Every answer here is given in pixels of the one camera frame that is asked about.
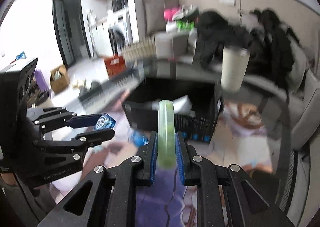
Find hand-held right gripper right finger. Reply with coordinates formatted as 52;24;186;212
175;132;295;227

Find patterned floor rug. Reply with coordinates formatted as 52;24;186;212
79;67;148;108

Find wicker laundry basket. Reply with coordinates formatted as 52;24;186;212
122;37;157;64

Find green cloth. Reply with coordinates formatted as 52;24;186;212
176;20;196;30

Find cream tumbler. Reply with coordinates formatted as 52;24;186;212
220;45;251;93

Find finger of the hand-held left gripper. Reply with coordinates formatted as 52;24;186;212
33;128;115;159
27;107;102;133

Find printed cartoon table mat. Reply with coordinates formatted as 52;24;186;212
50;87;275;227

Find black puffer jacket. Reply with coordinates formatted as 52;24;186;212
194;12;253;68

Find red gift bag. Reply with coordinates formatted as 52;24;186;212
103;55;126;79

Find black storage box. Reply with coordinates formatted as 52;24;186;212
122;77;224;143

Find grey cushion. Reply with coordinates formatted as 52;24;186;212
142;0;167;36

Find grey clothes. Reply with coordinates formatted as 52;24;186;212
287;34;308;91

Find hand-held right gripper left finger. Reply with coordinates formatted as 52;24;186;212
37;132;158;227

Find white washing machine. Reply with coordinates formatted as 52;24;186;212
108;15;127;53

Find beige slippers pair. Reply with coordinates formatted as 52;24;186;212
71;79;87;89

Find purple suitcase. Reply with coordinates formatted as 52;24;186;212
33;68;49;98

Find black white mask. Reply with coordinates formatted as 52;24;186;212
175;5;200;22

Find light green wipes packet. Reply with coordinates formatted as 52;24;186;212
158;100;176;170

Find grey sofa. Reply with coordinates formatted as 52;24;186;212
142;0;320;152

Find black clothes pile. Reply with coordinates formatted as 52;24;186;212
250;9;301;91

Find cardboard box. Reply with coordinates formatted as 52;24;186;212
50;64;71;94

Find pink plush toy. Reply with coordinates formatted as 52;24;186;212
164;7;182;22

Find dark door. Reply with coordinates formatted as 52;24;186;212
52;0;87;67

